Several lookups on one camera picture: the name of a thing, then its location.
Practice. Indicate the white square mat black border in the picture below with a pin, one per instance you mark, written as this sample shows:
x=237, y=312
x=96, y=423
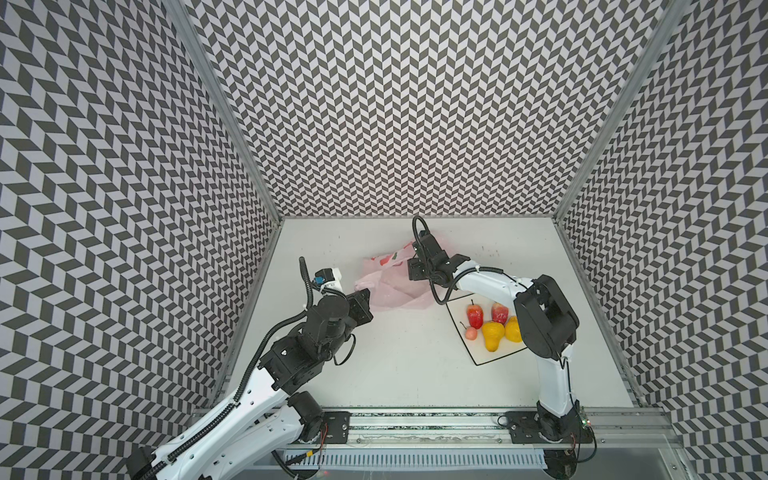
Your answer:
x=476, y=349

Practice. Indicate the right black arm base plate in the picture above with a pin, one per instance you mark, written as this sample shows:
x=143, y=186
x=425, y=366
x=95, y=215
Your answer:
x=531, y=427

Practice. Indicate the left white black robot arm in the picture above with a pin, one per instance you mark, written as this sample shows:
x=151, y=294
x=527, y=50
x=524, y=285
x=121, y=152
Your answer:
x=269, y=408

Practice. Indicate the red fake strawberry fruit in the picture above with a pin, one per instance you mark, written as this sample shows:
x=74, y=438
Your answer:
x=499, y=313

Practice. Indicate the yellow fake lemon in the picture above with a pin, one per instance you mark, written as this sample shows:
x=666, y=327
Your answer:
x=512, y=330

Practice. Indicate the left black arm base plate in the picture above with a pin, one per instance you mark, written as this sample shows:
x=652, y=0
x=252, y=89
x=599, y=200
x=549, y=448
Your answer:
x=332, y=427

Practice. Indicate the red fake apple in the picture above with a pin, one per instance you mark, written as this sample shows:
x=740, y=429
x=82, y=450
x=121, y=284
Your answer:
x=475, y=315

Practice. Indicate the pink plastic bag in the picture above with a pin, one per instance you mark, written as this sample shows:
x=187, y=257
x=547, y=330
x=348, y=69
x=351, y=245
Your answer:
x=387, y=279

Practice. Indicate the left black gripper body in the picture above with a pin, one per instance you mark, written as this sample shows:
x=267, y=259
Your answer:
x=356, y=315

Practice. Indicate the aluminium rail frame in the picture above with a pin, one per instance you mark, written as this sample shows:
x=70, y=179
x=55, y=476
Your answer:
x=630, y=443

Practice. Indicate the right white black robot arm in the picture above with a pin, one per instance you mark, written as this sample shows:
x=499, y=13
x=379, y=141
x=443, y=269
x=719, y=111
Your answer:
x=548, y=323

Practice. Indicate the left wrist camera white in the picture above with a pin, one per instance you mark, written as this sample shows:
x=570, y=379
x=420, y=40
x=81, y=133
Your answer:
x=328, y=281

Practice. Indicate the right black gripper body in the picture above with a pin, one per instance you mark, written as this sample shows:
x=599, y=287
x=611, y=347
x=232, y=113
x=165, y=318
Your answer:
x=426, y=264

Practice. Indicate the yellow fake pear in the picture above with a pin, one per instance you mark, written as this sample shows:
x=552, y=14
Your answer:
x=493, y=333

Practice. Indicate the small peach fake fruit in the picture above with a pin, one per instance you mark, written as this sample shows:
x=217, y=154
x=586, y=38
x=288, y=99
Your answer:
x=469, y=331

